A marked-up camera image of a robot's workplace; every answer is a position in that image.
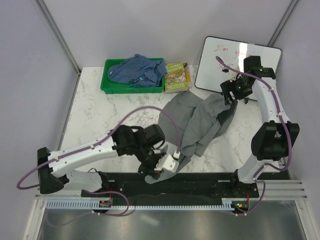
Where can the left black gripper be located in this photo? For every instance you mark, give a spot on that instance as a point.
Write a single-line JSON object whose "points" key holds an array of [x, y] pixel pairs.
{"points": [[149, 169]]}

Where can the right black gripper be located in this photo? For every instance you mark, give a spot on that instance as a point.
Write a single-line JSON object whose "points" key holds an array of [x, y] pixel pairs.
{"points": [[228, 86]]}

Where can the grey long sleeve shirt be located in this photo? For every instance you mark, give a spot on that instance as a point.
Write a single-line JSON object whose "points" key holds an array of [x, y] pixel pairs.
{"points": [[199, 121]]}

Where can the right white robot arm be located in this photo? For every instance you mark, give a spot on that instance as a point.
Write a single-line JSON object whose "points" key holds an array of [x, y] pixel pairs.
{"points": [[272, 145]]}

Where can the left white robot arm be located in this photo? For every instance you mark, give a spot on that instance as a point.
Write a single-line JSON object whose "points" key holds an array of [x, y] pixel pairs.
{"points": [[55, 167]]}

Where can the white dry-erase board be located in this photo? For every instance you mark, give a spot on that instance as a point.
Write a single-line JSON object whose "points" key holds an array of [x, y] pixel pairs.
{"points": [[211, 73]]}

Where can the yellow book underneath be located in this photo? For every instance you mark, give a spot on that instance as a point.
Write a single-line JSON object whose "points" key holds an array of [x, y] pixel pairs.
{"points": [[187, 74]]}

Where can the green paperback book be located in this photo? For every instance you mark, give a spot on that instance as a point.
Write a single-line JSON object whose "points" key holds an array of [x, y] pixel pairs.
{"points": [[175, 78]]}

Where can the green plastic bin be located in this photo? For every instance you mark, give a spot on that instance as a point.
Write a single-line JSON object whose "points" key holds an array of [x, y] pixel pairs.
{"points": [[110, 87]]}

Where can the blue checked shirt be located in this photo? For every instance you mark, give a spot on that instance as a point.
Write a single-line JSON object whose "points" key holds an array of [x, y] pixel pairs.
{"points": [[138, 71]]}

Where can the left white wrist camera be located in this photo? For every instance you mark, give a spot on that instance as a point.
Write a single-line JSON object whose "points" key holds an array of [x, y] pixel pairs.
{"points": [[167, 163]]}

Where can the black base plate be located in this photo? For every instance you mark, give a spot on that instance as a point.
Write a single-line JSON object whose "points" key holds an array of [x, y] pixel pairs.
{"points": [[184, 189]]}

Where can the white slotted cable duct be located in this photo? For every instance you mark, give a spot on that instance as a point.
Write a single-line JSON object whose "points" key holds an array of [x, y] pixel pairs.
{"points": [[227, 204]]}

